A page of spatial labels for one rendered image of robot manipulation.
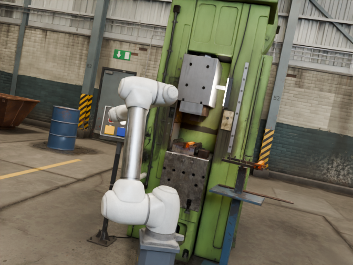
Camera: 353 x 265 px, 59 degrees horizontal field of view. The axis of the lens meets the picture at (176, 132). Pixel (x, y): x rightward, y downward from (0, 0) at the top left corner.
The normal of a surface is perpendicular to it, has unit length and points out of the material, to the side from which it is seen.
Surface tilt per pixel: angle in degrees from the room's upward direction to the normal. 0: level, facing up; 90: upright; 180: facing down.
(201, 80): 90
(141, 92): 77
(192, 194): 90
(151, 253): 90
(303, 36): 90
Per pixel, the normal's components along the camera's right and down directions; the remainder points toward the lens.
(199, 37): -0.24, 0.02
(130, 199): 0.34, -0.24
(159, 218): 0.26, 0.16
